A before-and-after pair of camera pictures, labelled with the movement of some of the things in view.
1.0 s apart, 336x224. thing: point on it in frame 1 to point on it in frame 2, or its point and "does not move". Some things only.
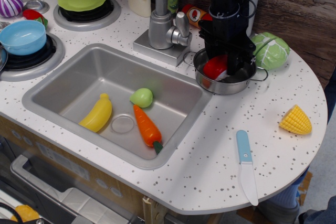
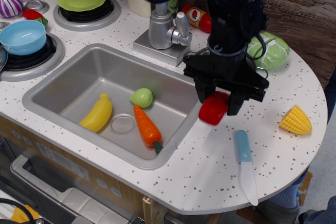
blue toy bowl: [24, 38] does not move
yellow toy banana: [100, 115] does not move
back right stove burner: [87, 20] does not move
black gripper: [233, 34] to [235, 72]
